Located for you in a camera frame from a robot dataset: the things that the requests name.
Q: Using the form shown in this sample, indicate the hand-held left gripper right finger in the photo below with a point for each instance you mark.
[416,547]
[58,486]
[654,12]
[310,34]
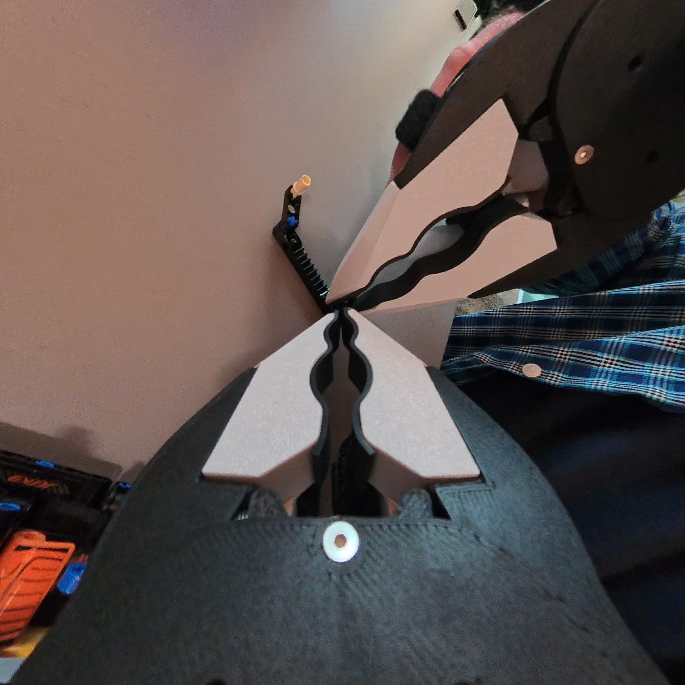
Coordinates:
[417,423]

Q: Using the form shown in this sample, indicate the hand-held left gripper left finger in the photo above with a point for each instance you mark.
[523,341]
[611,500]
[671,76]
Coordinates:
[267,423]

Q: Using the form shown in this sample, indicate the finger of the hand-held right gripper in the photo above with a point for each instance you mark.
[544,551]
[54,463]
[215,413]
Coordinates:
[439,182]
[524,246]

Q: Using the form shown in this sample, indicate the tan lego pin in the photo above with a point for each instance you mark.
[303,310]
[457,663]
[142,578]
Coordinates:
[301,184]

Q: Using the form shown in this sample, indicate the black lego gear rack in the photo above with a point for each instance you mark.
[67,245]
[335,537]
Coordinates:
[308,267]

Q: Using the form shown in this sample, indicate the lego car chassis assembly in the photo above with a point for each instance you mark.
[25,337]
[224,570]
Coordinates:
[32,567]

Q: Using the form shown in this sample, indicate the person's right hand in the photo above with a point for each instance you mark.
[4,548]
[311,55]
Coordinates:
[460,48]

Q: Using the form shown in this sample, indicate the dark blue undershirt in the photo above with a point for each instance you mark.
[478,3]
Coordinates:
[615,508]

